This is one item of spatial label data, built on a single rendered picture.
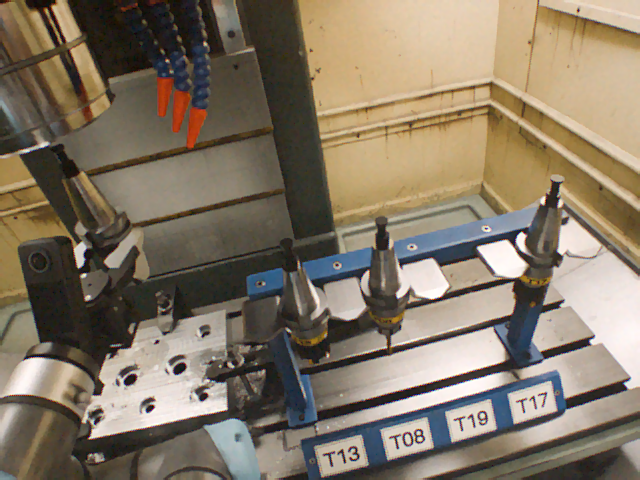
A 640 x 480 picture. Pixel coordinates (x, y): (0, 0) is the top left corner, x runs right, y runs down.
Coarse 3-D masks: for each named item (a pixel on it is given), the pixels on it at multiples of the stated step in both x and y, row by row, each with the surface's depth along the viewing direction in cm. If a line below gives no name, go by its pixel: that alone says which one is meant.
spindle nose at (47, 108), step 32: (32, 0) 32; (64, 0) 35; (0, 32) 30; (32, 32) 32; (64, 32) 35; (0, 64) 31; (32, 64) 33; (64, 64) 35; (96, 64) 39; (0, 96) 32; (32, 96) 34; (64, 96) 36; (96, 96) 39; (0, 128) 34; (32, 128) 35; (64, 128) 37
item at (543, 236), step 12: (540, 204) 50; (540, 216) 50; (552, 216) 49; (540, 228) 51; (552, 228) 50; (528, 240) 53; (540, 240) 51; (552, 240) 51; (540, 252) 52; (552, 252) 52
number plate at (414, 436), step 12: (420, 420) 65; (384, 432) 64; (396, 432) 65; (408, 432) 65; (420, 432) 65; (384, 444) 64; (396, 444) 64; (408, 444) 65; (420, 444) 65; (432, 444) 65; (396, 456) 64
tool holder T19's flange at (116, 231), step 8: (120, 208) 51; (120, 216) 50; (80, 224) 50; (112, 224) 49; (120, 224) 49; (128, 224) 52; (80, 232) 49; (88, 232) 49; (96, 232) 49; (104, 232) 48; (112, 232) 49; (120, 232) 50; (128, 232) 51; (88, 240) 49; (96, 240) 49; (104, 240) 49; (112, 240) 49; (120, 240) 50; (88, 248) 50
